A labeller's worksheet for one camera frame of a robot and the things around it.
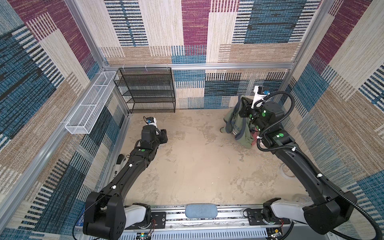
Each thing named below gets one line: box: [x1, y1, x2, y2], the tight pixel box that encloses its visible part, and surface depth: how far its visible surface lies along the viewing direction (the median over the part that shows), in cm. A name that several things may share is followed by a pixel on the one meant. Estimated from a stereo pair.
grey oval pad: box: [185, 203, 218, 219], surface depth 75 cm
